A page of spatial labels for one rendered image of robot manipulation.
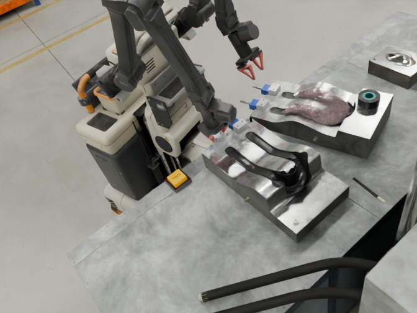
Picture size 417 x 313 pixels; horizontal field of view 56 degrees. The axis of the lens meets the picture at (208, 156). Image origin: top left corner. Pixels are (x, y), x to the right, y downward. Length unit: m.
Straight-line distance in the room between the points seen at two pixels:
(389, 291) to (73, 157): 2.85
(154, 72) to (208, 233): 0.68
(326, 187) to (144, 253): 0.68
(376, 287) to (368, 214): 0.87
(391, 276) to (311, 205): 0.82
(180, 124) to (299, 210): 0.74
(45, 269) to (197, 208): 1.42
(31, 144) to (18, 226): 0.84
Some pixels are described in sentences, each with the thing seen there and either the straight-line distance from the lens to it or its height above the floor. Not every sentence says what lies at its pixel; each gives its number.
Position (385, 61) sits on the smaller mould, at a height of 0.87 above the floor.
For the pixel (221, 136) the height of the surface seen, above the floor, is 0.94.
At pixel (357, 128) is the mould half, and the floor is 0.91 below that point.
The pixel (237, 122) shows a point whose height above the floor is 0.92.
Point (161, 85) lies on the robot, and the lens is 1.65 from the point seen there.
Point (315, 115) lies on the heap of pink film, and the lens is 1.61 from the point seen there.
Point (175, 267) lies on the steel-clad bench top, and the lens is 1.39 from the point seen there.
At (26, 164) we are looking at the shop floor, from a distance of 3.43.
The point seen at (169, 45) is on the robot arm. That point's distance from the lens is 1.16.
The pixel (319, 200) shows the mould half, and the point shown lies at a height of 0.86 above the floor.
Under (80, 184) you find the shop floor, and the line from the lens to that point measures 2.98.
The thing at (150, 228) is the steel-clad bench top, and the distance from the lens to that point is 1.51.
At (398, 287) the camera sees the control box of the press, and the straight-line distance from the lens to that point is 0.58.
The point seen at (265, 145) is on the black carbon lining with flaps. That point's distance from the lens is 1.54.
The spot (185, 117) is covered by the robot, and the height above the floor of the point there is 0.80.
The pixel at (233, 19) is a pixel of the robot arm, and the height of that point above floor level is 1.23.
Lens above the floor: 1.99
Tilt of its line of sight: 46 degrees down
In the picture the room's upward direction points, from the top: 17 degrees counter-clockwise
